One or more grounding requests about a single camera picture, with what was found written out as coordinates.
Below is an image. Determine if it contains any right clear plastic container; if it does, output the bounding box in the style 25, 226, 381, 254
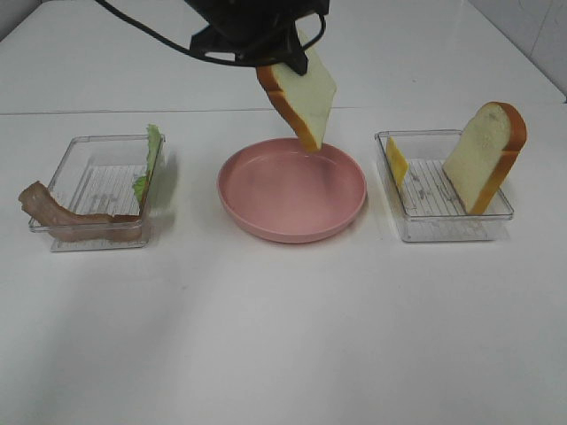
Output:
375, 129, 514, 243

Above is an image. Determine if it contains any yellow cheese slice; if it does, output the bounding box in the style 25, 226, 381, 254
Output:
385, 136, 408, 191

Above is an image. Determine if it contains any pink round plate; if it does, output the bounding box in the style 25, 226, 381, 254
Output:
217, 138, 367, 243

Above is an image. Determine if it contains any green lettuce leaf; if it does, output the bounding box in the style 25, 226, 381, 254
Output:
132, 124, 162, 208

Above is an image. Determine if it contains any clear plastic container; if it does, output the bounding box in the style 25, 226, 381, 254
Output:
27, 133, 165, 252
375, 129, 514, 243

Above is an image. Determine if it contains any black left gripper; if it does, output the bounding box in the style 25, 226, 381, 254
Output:
188, 1, 330, 74

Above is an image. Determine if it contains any left clear plastic container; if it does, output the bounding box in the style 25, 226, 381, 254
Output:
27, 133, 165, 252

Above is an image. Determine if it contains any long bacon strip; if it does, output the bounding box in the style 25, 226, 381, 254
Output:
18, 181, 114, 242

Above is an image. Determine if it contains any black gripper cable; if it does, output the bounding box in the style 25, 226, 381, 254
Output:
92, 0, 327, 67

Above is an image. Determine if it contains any bread slice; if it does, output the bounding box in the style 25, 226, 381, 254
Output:
256, 47, 337, 151
443, 102, 527, 215

